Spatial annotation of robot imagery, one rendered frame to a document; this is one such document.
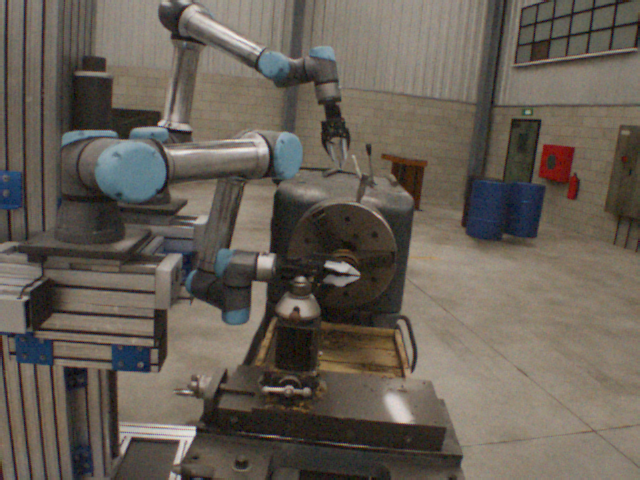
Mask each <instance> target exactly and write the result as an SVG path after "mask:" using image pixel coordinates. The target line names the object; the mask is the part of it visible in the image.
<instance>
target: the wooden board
mask: <svg viewBox="0 0 640 480"><path fill-rule="evenodd" d="M278 319H279V317H275V316H274V317H273V318H272V323H271V325H270V328H269V329H267V332H266V335H265V339H264V341H263V343H262V346H261V349H260V352H259V354H258V357H257V360H256V363H255V366H257V367H265V365H266V361H267V359H268V355H269V352H270V349H271V345H272V343H273V340H274V336H275V334H276V328H277V321H278ZM274 322H275V323H274ZM272 325H273V326H274V327H275V328H273V326H272ZM320 330H321V331H323V332H321V333H320V336H322V334H323V337H320V339H321V340H320V346H319V350H321V352H322V356H320V357H318V358H319V359H318V361H320V362H321V365H320V366H319V367H317V368H319V369H321V370H331V371H340V372H350V373H361V374H370V375H375V373H376V374H379V376H380V375H387V376H388V374H389V376H390V375H391V376H396V374H397V375H400V376H401V377H402V378H409V379H412V377H411V374H410V371H409V369H405V368H408V366H407V359H406V355H405V352H404V348H403V344H402V339H401V335H400V332H399V330H395V331H394V329H386V328H373V327H362V326H354V325H343V324H335V325H334V324H331V323H324V322H321V328H320ZM324 330H325V333H324ZM328 330H330V331H328ZM333 331H334V332H333ZM332 332H333V333H334V334H333V333H332ZM337 332H338V334H337ZM340 332H344V333H341V334H339V333H340ZM345 332H346V333H348V334H346V333H345ZM349 333H350V334H349ZM352 333H353V334H352ZM358 333H359V334H361V335H362V336H361V335H360V336H361V338H359V335H358V336H357V337H356V334H358ZM367 334H368V335H367ZM339 335H340V337H339ZM344 335H345V337H347V339H348V341H347V339H346V338H345V337H344ZM354 335H355V337H354ZM370 335H371V336H375V339H374V337H371V336H370ZM380 335H382V336H381V337H383V338H384V340H386V339H388V341H390V342H387V341H382V342H387V343H388V344H384V343H382V342H381V341H380V342H379V337H380ZM330 336H331V337H330ZM336 336H337V337H336ZM363 336H364V338H363ZM365 336H366V338H367V339H365ZM376 336H377V337H378V340H377V337H376ZM385 336H390V338H387V337H385ZM269 337H270V339H269ZM328 337H329V338H328ZM338 337H339V339H338ZM341 337H343V338H345V339H346V340H345V339H343V338H341ZM348 337H349V338H350V339H349V338H348ZM369 337H370V339H369ZM381 337H380V338H381ZM391 337H392V339H393V340H394V342H393V341H392V339H391ZM322 338H324V339H325V340H324V339H322ZM331 338H332V339H333V340H329V339H331ZM356 338H358V339H356ZM362 338H363V339H362ZM341 339H343V341H341V342H344V343H340V342H339V341H338V340H341ZM368 339H369V340H368ZM371 339H372V340H371ZM334 340H335V341H334ZM344 340H345V341H347V342H345V341H344ZM360 340H361V341H360ZM363 340H367V342H365V343H364V341H363ZM322 341H324V342H322ZM349 341H351V342H349ZM370 341H371V342H370ZM374 341H375V343H374ZM391 341H392V342H391ZM356 342H361V343H356ZM362 342H363V343H364V344H365V345H364V344H363V343H362ZM368 342H370V343H368ZM353 343H355V344H353ZM389 343H391V344H389ZM356 345H360V346H356ZM374 345H375V346H376V347H375V346H374ZM378 345H379V346H378ZM393 345H394V346H393ZM362 346H363V347H362ZM367 346H370V347H371V348H370V347H367ZM377 347H378V348H377ZM383 347H384V348H383ZM389 347H392V348H389ZM393 347H394V348H393ZM375 348H376V349H375ZM379 348H380V349H379ZM385 348H387V349H385ZM395 348H396V349H395ZM263 349H265V350H263ZM382 349H384V350H382ZM323 350H324V351H323ZM388 350H390V351H388ZM392 350H393V351H392ZM394 351H395V352H396V353H395V352H394ZM375 352H376V354H375ZM388 353H390V354H388ZM386 354H387V355H386ZM394 355H396V356H394ZM261 357H262V359H261ZM341 357H342V358H341ZM395 357H398V358H396V359H395ZM365 358H367V359H365ZM373 359H374V360H373ZM404 359H406V360H404ZM391 360H393V361H392V362H391ZM371 361H372V362H373V363H372V362H371ZM374 361H376V362H377V361H378V362H377V363H376V362H374ZM362 362H363V363H362ZM394 362H395V364H394ZM404 362H405V363H404ZM367 363H368V364H367ZM371 363H372V364H374V365H372V364H371ZM366 364H367V365H369V366H371V368H370V367H369V366H367V365H366ZM378 364H380V365H378ZM382 365H383V367H385V368H380V367H382ZM385 365H386V366H387V368H386V366H385ZM392 365H395V366H396V365H397V366H398V367H392ZM365 367H366V368H368V369H366V368H365ZM373 367H378V369H377V370H373V369H375V368H373ZM390 367H392V368H390ZM395 368H397V369H395ZM385 369H387V371H386V370H385ZM366 370H367V371H366ZM393 370H397V371H398V372H399V373H396V372H395V371H393ZM362 371H364V372H362ZM381 371H382V372H381ZM371 373H372V374H371ZM381 373H382V374H381ZM393 373H396V374H393ZM407 375H408V376H407ZM401 377H399V378H401Z"/></svg>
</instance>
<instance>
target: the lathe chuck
mask: <svg viewBox="0 0 640 480"><path fill-rule="evenodd" d="M352 201H356V200H354V199H347V198H338V199H331V200H328V201H324V202H321V203H319V204H317V205H316V207H314V208H312V209H310V210H309V211H308V212H307V213H306V214H305V215H304V216H303V217H302V218H301V221H299V222H298V224H297V226H296V228H295V230H294V232H293V235H292V237H291V240H290V244H289V252H288V257H291V256H294V255H297V254H302V253H305V252H308V251H310V252H315V253H317V254H329V253H328V252H326V250H325V245H324V243H323V242H322V240H321V238H320V235H319V232H318V230H317V228H316V227H315V225H314V223H312V221H314V218H312V216H311V213H312V212H315V211H317V210H319V209H320V208H322V209H323V210H324V212H325V214H326V216H328V218H329V219H330V222H331V224H332V226H333V227H334V229H335V231H336V234H337V235H338V237H339V239H341V241H346V242H349V243H351V244H352V245H353V246H355V248H356V249H357V251H390V252H395V260H396V251H397V249H396V243H395V239H394V237H393V234H392V231H391V229H390V227H389V225H388V223H387V222H386V220H385V218H384V217H382V215H381V214H380V213H379V212H378V211H376V210H375V209H374V208H372V207H371V206H368V204H366V203H364V202H362V201H360V203H362V204H360V203H356V202H352ZM395 268H396V264H391V268H376V270H368V269H365V271H359V273H360V278H359V279H357V280H356V281H354V283H352V284H351V285H349V286H346V287H339V286H335V287H334V290H333V291H332V293H330V294H329V296H328V298H326V299H325V301H324V302H321V305H324V306H328V307H332V308H353V307H358V306H362V305H364V303H366V302H368V301H371V300H373V299H374V298H376V297H377V296H378V295H380V294H381V293H382V292H383V291H384V289H385V288H386V287H387V286H388V285H389V283H390V281H391V280H392V278H393V274H394V271H395Z"/></svg>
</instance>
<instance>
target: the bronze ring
mask: <svg viewBox="0 0 640 480"><path fill-rule="evenodd" d="M330 255H332V256H334V257H336V258H338V259H341V261H342V262H344V263H346V264H348V265H349V266H351V267H353V268H355V269H356V270H357V271H358V272H359V270H360V262H359V258H358V256H357V255H356V254H355V253H353V252H351V251H349V250H337V251H334V252H333V253H331V254H330ZM325 270H326V272H328V273H329V272H332V273H335V275H338V276H339V275H349V274H350V273H348V272H338V271H329V270H328V268H325Z"/></svg>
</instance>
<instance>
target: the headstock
mask: <svg viewBox="0 0 640 480"><path fill-rule="evenodd" d="M297 173H301V174H300V175H298V176H295V177H293V178H291V179H288V180H283V181H282V182H281V183H280V184H279V186H278V185H277V189H276V192H275V194H274V204H273V217H272V220H270V244H269V253H273V254H276V255H283V263H285V258H288V252H289V244H290V240H291V237H292V235H293V232H294V230H295V228H296V226H297V224H298V222H299V219H301V218H302V217H303V215H304V214H305V213H306V212H307V211H308V210H309V209H310V208H312V207H314V205H315V204H317V203H319V202H321V201H323V200H326V199H330V198H335V197H350V198H356V199H357V196H358V195H357V190H358V187H359V184H360V180H359V178H358V175H355V174H345V173H336V174H333V175H330V176H326V178H323V176H322V171H311V170H298V171H297ZM374 180H375V183H376V184H378V185H374V188H371V187H368V186H367V185H366V188H365V193H364V196H362V198H361V200H362V201H364V202H366V203H368V204H371V206H372V207H374V208H375V209H376V210H377V211H379V212H380V214H381V215H382V216H384V217H385V220H386V221H387V223H388V225H389V227H390V229H391V231H392V234H393V237H394V239H395V243H396V249H397V251H396V254H397V255H396V260H395V264H396V268H395V271H394V274H393V278H392V280H391V281H390V283H389V285H388V286H387V287H386V288H385V289H384V291H383V292H382V293H381V294H380V295H378V296H377V297H376V298H374V299H373V300H371V301H368V302H366V303H364V305H362V306H358V307H353V308H347V309H357V310H367V311H377V312H388V313H397V312H400V311H401V306H403V298H404V289H405V281H406V272H407V264H408V256H409V248H410V239H411V230H412V222H413V213H414V200H413V198H412V197H411V196H410V195H409V194H408V193H407V192H406V191H405V190H404V188H403V187H402V186H400V185H399V184H398V185H397V186H396V187H394V186H393V185H392V183H391V181H390V179H388V178H378V177H374ZM374 189H377V191H374ZM382 189H388V192H385V191H382ZM391 190H396V191H391ZM292 216H293V217H292ZM390 225H391V226H390ZM281 236H282V237H281ZM343 250H349V251H351V252H353V251H355V246H353V245H352V244H351V243H349V242H346V241H344V242H343ZM396 283H397V284H396ZM280 286H281V287H280ZM283 290H284V292H283ZM287 292H289V283H286V282H280V283H276V282H275V281H274V282H273V283H267V284H266V298H267V299H269V300H275V301H279V300H280V299H281V297H282V296H283V295H284V294H286V293H287ZM388 305H389V307H388ZM379 306H380V307H381V308H380V307H379Z"/></svg>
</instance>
